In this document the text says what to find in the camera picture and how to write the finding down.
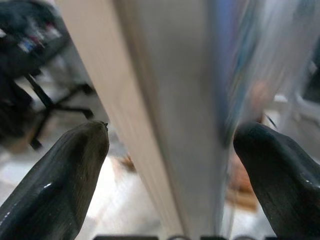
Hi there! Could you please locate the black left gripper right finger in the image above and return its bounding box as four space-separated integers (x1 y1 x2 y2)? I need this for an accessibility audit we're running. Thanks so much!
232 122 320 237

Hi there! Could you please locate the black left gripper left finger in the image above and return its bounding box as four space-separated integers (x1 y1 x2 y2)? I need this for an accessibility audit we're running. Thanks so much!
0 120 110 240

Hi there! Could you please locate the grey mini fridge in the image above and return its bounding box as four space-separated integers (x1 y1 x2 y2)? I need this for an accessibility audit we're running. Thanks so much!
54 0 320 240

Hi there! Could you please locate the black office chair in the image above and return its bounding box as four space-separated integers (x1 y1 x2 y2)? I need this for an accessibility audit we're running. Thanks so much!
0 0 95 151

